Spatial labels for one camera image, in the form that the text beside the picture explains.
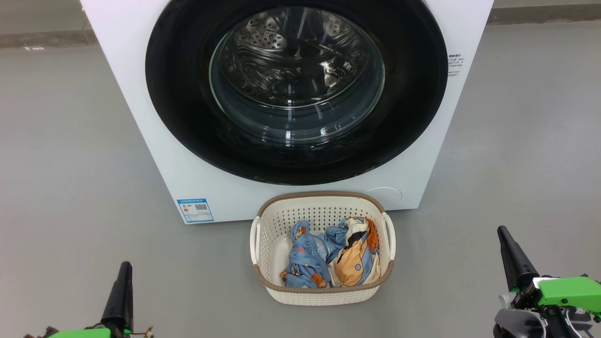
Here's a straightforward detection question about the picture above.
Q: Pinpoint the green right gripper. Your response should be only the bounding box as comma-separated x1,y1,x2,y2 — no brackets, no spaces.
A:
497,225,601,321

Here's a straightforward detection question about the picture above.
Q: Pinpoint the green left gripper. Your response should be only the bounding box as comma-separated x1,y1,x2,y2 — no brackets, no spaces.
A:
23,261,154,338

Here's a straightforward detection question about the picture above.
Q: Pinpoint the blue printed garment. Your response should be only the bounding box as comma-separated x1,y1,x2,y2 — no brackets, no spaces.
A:
280,220,348,289

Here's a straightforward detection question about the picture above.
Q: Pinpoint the black round glass washer door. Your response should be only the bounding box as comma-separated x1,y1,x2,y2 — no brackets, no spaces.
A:
145,0,449,186

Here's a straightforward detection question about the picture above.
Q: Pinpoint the white front-load washing machine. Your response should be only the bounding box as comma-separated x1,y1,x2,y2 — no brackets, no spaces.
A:
80,0,495,225

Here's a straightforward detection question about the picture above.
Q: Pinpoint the blue energy label sticker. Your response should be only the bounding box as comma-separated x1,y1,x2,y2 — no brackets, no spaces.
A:
177,198,215,223

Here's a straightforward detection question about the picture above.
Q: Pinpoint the round white filter cover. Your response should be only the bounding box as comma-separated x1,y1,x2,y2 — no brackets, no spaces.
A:
364,187,403,205

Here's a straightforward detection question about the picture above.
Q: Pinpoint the cream laundry basket brown rim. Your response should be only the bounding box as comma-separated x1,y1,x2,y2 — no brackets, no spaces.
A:
249,191,397,307

